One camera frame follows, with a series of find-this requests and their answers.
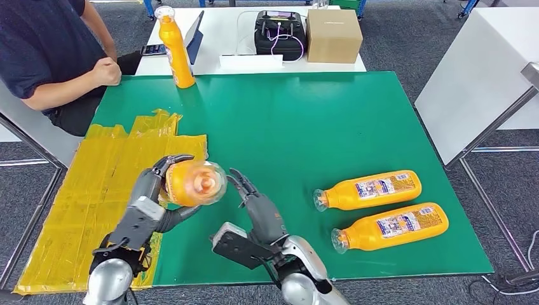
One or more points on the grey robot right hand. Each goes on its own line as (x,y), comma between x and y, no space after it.
(263,219)

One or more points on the white table with devices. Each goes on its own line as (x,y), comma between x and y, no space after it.
(223,33)

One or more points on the person's right forearm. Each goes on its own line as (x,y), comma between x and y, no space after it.
(59,92)

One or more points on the person's right hand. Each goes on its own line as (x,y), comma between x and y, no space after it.
(106,71)

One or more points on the yellow plastic sheet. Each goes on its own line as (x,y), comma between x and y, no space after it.
(84,189)

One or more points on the white table with metal frame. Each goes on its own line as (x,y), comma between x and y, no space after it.
(17,122)
(476,75)

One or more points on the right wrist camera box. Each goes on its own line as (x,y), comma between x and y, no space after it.
(240,250)

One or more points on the person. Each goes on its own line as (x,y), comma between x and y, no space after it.
(38,42)

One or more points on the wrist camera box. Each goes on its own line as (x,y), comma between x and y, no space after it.
(134,227)
(240,250)

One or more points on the brown cardboard box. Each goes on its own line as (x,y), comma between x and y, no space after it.
(332,38)

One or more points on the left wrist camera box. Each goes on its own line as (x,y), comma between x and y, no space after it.
(134,227)

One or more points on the blue metal rack frame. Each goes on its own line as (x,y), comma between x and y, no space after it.
(149,8)

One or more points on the black carrying case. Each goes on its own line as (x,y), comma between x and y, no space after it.
(263,46)

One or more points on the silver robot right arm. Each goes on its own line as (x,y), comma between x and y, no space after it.
(303,290)

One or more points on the green plastic crate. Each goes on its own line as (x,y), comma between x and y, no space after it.
(345,4)

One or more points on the tablet with dark cover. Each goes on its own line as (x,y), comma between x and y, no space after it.
(197,42)

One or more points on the orange plastic bottle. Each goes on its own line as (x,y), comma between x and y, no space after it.
(198,185)
(341,198)
(366,235)
(179,59)

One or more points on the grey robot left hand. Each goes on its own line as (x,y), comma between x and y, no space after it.
(147,185)

